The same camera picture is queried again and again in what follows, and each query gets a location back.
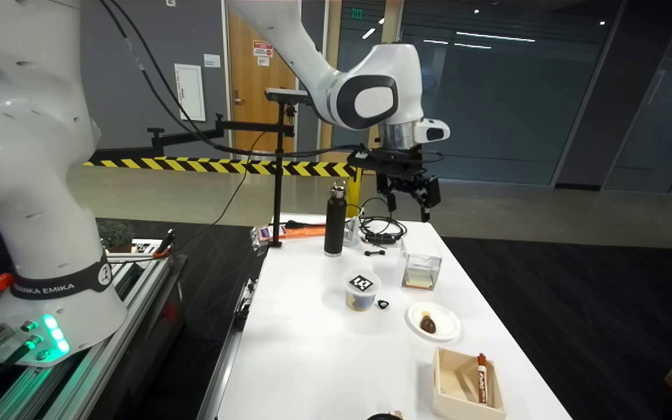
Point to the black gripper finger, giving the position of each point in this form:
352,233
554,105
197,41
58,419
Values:
386,193
429,200

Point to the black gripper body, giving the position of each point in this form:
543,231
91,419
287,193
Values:
403,168

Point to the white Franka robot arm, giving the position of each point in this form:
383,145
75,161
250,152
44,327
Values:
25,195

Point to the round translucent lunchbox container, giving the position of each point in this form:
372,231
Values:
359,301

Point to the black water bottle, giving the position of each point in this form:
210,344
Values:
334,225

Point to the small black clip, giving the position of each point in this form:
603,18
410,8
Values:
373,253

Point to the orange flat item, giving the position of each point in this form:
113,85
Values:
303,231

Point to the tiny black object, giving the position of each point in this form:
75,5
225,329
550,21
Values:
383,303

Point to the brown toy chicken drumstick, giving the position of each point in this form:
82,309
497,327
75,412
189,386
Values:
427,323

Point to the white round plate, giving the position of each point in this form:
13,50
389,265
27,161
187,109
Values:
446,327

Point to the small colourful packet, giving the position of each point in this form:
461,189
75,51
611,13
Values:
261,236

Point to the red white door sign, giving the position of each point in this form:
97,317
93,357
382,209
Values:
261,51

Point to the red capped marker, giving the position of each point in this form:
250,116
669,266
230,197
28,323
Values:
481,377

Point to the yellow black caution barrier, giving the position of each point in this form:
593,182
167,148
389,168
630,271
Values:
197,165

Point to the light wooden box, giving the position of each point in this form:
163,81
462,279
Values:
448,405

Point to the dark bowl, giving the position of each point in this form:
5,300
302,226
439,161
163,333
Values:
386,417

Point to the orange stop button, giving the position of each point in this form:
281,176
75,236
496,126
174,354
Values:
1,284

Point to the yellow barrier post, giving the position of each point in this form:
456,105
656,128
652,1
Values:
352,200

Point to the black camera stand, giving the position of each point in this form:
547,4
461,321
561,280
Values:
277,195

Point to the black stereo camera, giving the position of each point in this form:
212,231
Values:
286,93

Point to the small white wall plate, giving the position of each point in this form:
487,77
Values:
210,61

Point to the white wall panel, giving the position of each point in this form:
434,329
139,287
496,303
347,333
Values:
189,93

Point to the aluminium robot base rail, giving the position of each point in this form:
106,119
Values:
117,335

